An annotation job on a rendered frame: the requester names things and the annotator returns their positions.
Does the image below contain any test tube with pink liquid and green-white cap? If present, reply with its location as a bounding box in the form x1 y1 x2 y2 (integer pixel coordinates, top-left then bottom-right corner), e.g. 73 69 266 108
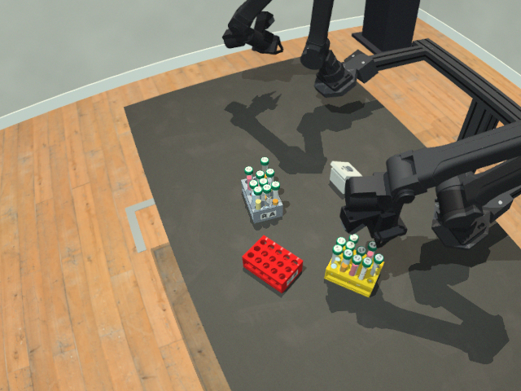
244 166 253 190

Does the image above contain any grey tube rack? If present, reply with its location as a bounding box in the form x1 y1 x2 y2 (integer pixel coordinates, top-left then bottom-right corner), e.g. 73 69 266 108
241 179 283 223

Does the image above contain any red tube rack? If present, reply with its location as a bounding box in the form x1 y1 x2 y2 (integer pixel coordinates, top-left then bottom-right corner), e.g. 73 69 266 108
242 235 303 293

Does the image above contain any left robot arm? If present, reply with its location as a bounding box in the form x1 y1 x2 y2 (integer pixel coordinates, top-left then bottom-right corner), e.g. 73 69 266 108
339 120 521 245

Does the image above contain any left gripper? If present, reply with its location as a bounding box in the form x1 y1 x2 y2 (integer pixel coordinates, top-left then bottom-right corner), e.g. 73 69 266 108
367 202 407 248

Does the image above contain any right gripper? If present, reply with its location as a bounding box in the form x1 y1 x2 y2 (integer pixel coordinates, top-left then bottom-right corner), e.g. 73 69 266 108
252 32 283 55

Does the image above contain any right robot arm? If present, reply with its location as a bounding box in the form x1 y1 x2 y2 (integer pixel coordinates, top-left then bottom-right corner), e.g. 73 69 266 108
222 0 353 91

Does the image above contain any yellow tube rack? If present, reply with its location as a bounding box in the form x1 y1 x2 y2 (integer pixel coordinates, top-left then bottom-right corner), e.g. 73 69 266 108
324 254 383 297

